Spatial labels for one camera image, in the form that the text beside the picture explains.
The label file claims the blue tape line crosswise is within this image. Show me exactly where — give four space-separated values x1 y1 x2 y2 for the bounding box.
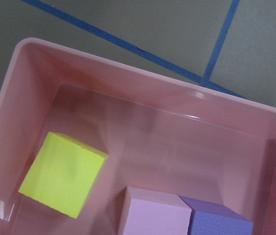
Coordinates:
24 0 243 98

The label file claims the purple foam block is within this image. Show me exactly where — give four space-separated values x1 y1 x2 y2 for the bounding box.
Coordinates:
181 196 253 235

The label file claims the yellow foam block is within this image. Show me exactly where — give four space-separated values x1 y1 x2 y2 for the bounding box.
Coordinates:
18 132 109 219

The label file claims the blue tape line lengthwise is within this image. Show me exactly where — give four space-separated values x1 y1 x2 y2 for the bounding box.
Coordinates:
203 0 240 80

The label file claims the pink plastic bin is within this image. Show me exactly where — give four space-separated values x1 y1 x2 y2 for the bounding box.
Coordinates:
0 38 276 235

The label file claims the pink foam block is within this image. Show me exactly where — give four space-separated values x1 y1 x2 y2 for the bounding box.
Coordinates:
117 186 192 235

